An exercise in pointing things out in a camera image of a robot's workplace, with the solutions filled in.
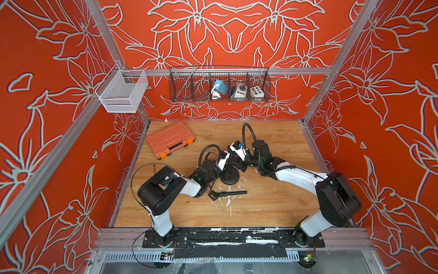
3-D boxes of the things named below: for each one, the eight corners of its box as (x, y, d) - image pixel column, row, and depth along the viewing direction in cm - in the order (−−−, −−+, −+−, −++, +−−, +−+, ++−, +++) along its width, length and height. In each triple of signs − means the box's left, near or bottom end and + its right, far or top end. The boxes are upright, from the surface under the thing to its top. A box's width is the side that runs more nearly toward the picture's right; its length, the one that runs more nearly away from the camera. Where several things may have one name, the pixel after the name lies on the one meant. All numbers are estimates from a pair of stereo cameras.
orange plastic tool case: (158, 162, 100) (156, 157, 96) (146, 142, 110) (143, 137, 106) (195, 141, 110) (194, 136, 106) (181, 125, 120) (179, 119, 116)
